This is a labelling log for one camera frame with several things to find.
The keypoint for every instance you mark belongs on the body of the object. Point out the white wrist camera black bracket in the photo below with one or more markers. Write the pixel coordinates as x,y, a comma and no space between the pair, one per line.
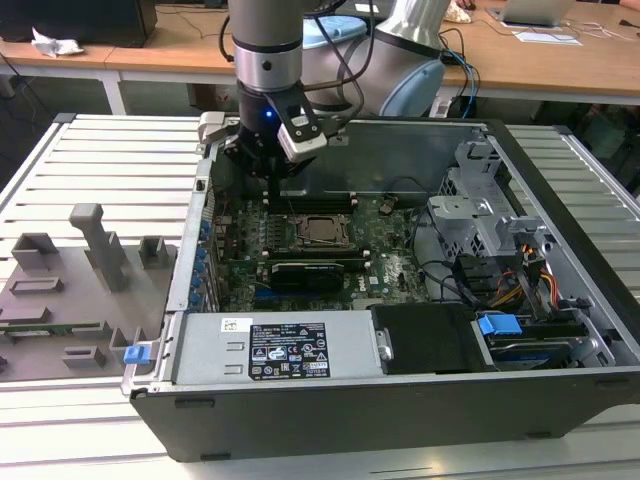
305,147

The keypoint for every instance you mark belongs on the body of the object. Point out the green motherboard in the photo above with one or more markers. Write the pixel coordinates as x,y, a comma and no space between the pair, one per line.
390,270

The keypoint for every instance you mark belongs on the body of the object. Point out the white paper sheet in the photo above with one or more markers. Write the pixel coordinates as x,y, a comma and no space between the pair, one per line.
550,37

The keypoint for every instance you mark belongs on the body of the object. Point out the brown cardboard box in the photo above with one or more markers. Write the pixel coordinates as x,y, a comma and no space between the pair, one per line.
210,95

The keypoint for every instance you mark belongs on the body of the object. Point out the wooden desk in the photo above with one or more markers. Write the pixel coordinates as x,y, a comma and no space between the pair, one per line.
175,55

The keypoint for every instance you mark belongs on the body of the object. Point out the blue disk carrier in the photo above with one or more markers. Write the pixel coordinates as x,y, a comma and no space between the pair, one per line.
497,330

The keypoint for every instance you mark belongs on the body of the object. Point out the black open PC case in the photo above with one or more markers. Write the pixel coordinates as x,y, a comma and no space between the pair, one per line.
350,420

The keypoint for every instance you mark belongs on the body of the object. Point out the grey power supply with label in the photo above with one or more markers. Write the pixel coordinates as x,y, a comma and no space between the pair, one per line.
200,350

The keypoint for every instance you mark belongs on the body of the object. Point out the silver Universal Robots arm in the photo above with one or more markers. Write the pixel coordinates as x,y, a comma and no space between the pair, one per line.
265,30

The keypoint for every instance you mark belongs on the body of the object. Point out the grey parts rack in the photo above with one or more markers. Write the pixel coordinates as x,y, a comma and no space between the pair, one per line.
75,320

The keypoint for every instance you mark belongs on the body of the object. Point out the beige crumpled object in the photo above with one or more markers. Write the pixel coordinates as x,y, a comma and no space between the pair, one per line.
459,14

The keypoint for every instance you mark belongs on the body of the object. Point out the blue case latch clip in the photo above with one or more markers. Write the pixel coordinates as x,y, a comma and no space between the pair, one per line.
135,355

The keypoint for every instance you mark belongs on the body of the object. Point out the hard disk drive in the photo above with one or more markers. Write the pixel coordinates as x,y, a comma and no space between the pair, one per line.
530,357

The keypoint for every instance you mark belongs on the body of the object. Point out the black graphics card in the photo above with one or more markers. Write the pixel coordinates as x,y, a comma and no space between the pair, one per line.
307,277

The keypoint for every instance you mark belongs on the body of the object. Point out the white labelled box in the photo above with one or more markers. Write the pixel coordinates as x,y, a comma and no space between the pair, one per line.
440,106

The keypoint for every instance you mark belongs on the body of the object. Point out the silver laptop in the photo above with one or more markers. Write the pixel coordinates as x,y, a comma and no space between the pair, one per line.
535,10

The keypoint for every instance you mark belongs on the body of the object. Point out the motherboard coin battery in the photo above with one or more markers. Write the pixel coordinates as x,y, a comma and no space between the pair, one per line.
389,204

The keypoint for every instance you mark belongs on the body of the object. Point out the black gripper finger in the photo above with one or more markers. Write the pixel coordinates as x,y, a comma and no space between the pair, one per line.
285,170
245,155

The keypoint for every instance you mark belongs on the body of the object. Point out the black plastic shroud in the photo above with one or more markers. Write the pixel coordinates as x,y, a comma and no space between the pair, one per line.
430,340

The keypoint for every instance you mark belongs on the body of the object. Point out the black CPU socket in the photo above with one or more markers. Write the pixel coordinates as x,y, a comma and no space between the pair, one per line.
320,216

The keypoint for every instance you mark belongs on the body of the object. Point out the silver metal drive cage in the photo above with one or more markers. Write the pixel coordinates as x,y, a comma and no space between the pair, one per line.
460,215

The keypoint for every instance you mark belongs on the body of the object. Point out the green RAM stick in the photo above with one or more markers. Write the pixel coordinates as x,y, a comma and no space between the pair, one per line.
60,328

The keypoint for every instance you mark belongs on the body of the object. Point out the crumpled white paper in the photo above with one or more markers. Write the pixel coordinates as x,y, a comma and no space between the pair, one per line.
55,46

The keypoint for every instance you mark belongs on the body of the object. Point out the black computer box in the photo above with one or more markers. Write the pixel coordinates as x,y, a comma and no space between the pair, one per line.
75,20

